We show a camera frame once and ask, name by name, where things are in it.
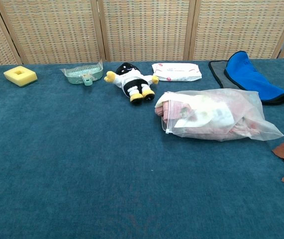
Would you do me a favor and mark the translucent white zip bag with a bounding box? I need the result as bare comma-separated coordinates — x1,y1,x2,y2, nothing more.
154,88,284,142

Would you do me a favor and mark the black white yellow plush doll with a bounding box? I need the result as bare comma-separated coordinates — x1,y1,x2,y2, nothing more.
103,62,160,104

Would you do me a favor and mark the white tissue pack red print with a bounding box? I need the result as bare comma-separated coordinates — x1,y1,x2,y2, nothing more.
151,62,202,82

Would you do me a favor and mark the teal carpet table cover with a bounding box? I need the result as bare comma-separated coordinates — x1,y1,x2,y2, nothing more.
0,57,284,239

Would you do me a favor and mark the white printed paper card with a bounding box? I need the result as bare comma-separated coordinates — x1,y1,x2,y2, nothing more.
174,101,233,128

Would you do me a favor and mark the mint green wrapped plastic basket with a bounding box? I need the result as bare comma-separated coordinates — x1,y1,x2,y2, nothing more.
60,60,104,87

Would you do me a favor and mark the grey cloth with black trim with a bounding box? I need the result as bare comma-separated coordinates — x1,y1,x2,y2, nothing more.
208,60,247,90

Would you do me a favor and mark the blue cloth with black trim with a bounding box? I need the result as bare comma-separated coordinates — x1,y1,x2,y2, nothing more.
224,51,284,106

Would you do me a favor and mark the yellow sponge with square hole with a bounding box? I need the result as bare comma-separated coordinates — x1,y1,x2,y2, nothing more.
3,65,38,88

